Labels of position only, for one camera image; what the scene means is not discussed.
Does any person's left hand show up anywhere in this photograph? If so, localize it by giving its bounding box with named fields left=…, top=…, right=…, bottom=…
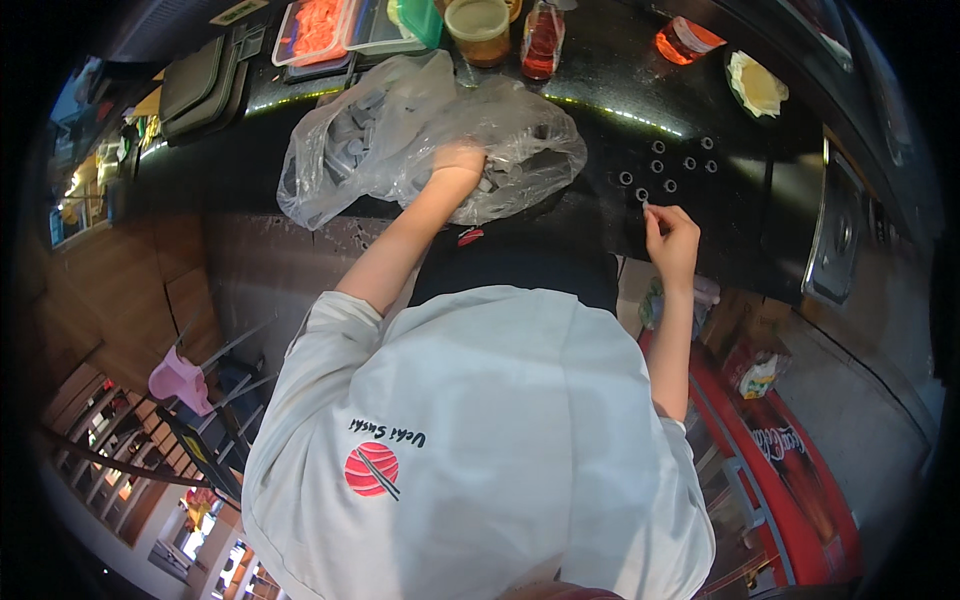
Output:
left=429, top=141, right=489, bottom=199

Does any green plastic container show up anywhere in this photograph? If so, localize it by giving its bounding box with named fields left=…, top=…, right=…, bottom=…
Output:
left=394, top=0, right=444, bottom=51

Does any person's body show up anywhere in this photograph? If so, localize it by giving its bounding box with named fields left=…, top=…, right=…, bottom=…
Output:
left=241, top=223, right=717, bottom=600

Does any clear lidded plastic container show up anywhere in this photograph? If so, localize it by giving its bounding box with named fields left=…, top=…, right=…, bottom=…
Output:
left=341, top=0, right=429, bottom=56

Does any clear container with orange food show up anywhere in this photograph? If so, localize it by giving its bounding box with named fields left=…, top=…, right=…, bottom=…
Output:
left=271, top=0, right=355, bottom=68

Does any clear plastic bag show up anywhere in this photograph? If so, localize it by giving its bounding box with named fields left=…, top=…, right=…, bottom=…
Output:
left=276, top=50, right=589, bottom=232

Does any crumpled white and yellow bag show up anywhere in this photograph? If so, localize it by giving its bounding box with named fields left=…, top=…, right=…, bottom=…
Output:
left=738, top=351, right=793, bottom=401

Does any round tub of brown sauce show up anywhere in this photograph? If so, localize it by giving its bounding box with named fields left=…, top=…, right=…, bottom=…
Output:
left=444, top=0, right=513, bottom=69

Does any red drinks cooler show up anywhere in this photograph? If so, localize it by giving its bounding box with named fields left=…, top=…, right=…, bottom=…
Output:
left=637, top=328, right=865, bottom=588

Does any pink cloth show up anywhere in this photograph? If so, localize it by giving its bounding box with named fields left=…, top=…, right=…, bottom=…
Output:
left=147, top=345, right=216, bottom=418

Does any group of grey ring caps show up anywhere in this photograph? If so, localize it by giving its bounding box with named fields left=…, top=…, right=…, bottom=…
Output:
left=617, top=135, right=720, bottom=204

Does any person's right hand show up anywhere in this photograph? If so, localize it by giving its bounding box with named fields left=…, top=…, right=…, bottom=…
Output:
left=642, top=202, right=702, bottom=295

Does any pile of grey plastic pieces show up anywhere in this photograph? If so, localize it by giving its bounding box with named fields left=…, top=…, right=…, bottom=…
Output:
left=318, top=86, right=519, bottom=198

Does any red sauce bottle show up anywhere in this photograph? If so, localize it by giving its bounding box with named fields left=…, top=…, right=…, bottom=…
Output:
left=520, top=0, right=567, bottom=82

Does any stainless steel tray lid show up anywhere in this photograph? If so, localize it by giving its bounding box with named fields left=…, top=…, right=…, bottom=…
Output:
left=800, top=138, right=873, bottom=308

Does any cluttered background shelf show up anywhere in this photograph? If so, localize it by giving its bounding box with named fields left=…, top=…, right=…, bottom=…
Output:
left=46, top=56, right=165, bottom=250

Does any dish with pale yellow food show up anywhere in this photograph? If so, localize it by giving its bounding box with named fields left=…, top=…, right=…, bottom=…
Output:
left=724, top=49, right=791, bottom=121

